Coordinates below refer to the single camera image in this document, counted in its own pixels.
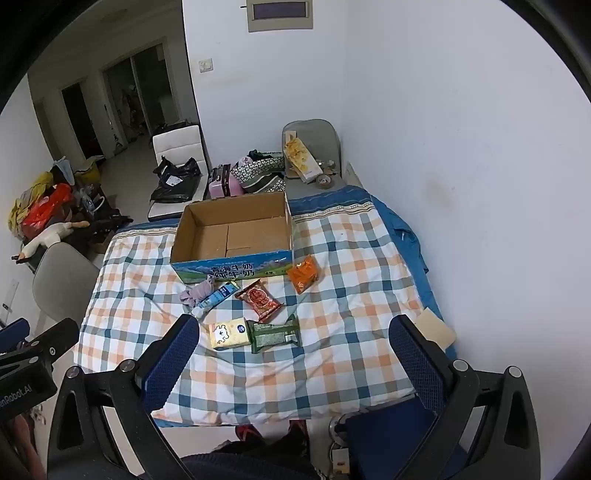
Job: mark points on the red shoe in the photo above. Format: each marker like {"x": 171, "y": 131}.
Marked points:
{"x": 249, "y": 432}
{"x": 298, "y": 428}

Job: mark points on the grey round-backed chair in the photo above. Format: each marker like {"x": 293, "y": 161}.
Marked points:
{"x": 60, "y": 277}

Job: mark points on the green snack packet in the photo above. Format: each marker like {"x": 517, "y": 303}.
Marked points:
{"x": 272, "y": 334}

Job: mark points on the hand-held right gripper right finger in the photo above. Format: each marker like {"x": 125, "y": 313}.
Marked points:
{"x": 415, "y": 360}

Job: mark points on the person's left hand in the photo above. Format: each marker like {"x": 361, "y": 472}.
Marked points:
{"x": 21, "y": 438}

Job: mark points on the orange snack packet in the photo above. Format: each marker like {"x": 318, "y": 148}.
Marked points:
{"x": 303, "y": 275}

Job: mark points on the white padded chair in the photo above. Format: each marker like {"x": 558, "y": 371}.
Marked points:
{"x": 178, "y": 143}

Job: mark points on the white plush goose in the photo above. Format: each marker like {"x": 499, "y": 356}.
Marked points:
{"x": 51, "y": 235}

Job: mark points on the plaid blanket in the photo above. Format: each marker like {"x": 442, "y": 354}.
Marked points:
{"x": 277, "y": 383}

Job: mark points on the yellow snack box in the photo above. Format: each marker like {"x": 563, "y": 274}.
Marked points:
{"x": 300, "y": 157}

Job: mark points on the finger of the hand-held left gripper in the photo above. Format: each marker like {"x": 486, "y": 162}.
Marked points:
{"x": 14, "y": 332}
{"x": 51, "y": 339}

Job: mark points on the red plastic bag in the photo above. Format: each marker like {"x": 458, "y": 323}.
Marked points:
{"x": 51, "y": 203}

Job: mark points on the white power strip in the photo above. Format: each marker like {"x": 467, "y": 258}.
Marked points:
{"x": 340, "y": 459}

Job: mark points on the blue white tube packet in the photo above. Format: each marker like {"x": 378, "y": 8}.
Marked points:
{"x": 217, "y": 297}

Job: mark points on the black plastic bag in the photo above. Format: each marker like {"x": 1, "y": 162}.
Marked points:
{"x": 178, "y": 182}

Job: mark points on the pile of black gear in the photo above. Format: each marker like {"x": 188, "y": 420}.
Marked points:
{"x": 99, "y": 217}

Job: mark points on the pink suitcase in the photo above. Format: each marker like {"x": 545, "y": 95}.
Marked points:
{"x": 224, "y": 187}

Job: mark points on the beige board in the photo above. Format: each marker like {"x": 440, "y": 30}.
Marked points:
{"x": 436, "y": 330}

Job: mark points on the cardboard box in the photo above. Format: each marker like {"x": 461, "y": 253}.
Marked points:
{"x": 221, "y": 230}

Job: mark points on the dark interior door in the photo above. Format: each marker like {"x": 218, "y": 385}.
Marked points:
{"x": 83, "y": 120}

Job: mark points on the sliding glass door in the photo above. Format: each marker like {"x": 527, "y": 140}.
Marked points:
{"x": 138, "y": 92}

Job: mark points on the yellow white tissue pack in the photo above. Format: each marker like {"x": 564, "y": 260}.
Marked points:
{"x": 229, "y": 334}

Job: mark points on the white wall switch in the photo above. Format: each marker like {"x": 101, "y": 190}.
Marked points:
{"x": 206, "y": 65}

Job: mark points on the red snack packet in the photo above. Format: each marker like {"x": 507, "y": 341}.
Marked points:
{"x": 259, "y": 300}

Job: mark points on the yellow bin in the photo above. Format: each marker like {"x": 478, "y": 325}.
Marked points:
{"x": 87, "y": 174}

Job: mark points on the grey chair with cushion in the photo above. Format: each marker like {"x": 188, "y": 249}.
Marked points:
{"x": 318, "y": 138}

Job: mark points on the purple cloth bundle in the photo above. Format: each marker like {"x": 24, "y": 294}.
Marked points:
{"x": 196, "y": 293}

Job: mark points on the grey wall panel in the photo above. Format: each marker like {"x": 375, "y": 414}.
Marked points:
{"x": 279, "y": 11}

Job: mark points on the yellow cloth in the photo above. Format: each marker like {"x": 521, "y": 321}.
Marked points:
{"x": 21, "y": 207}

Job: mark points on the patterned tote bag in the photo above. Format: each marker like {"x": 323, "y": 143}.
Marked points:
{"x": 258, "y": 170}

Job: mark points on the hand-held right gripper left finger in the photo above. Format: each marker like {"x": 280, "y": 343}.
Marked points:
{"x": 171, "y": 355}

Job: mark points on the brown tape roll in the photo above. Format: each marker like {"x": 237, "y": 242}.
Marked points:
{"x": 324, "y": 182}

